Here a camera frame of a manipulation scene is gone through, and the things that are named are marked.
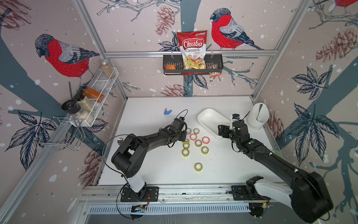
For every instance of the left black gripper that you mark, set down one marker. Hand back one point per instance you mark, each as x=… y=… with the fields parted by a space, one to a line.
x=184 y=136

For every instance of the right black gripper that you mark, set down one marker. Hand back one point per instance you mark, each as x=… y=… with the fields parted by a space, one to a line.
x=225 y=129

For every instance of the clear tape roll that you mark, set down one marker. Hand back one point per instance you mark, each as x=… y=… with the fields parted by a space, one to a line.
x=188 y=131
x=196 y=131

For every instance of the yellow tape roll front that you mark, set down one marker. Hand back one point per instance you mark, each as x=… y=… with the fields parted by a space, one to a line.
x=198 y=167

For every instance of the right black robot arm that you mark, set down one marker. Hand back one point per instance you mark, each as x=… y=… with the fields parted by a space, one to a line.
x=306 y=193

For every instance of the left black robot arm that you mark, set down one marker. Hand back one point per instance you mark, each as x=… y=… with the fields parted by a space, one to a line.
x=130 y=155

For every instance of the red tape roll left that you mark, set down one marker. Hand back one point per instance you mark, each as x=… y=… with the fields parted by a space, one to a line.
x=193 y=137

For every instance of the red tape roll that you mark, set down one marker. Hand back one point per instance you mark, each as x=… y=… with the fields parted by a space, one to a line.
x=205 y=140
x=193 y=137

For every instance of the white plastic storage box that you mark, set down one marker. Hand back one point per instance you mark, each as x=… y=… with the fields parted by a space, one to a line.
x=209 y=120

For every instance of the blue tape dispenser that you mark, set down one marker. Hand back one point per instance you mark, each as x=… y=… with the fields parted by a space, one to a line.
x=167 y=112

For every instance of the red tape roll right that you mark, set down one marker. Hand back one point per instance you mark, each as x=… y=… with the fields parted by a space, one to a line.
x=205 y=140

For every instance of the white utensil holder cup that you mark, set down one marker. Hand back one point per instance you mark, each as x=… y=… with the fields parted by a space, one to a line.
x=263 y=117

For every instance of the spoon in holder cup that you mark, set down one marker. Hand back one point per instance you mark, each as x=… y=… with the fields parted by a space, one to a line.
x=259 y=110

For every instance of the metal spoon on table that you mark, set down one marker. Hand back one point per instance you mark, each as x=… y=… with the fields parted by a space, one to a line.
x=120 y=141

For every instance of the Chuba cassava chips bag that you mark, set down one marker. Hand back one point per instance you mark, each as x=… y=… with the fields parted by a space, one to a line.
x=193 y=49

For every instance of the clear jar on rack top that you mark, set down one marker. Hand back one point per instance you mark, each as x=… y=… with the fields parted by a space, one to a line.
x=107 y=69

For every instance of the orange sauce bottle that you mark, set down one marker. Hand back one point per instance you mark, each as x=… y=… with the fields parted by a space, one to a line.
x=92 y=94

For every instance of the black lid spice jar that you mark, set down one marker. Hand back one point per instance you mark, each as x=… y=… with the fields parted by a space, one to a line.
x=72 y=107

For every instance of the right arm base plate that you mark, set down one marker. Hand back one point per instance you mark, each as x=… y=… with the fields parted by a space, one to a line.
x=241 y=193

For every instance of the black wire wall basket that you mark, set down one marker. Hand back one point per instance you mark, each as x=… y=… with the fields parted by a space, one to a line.
x=177 y=65

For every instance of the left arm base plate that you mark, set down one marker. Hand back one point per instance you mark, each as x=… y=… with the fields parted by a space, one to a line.
x=146 y=194

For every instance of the white wire spice rack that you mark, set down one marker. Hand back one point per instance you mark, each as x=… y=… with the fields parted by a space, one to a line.
x=103 y=85

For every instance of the chrome wire holder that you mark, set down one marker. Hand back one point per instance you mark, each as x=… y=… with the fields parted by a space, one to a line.
x=69 y=134

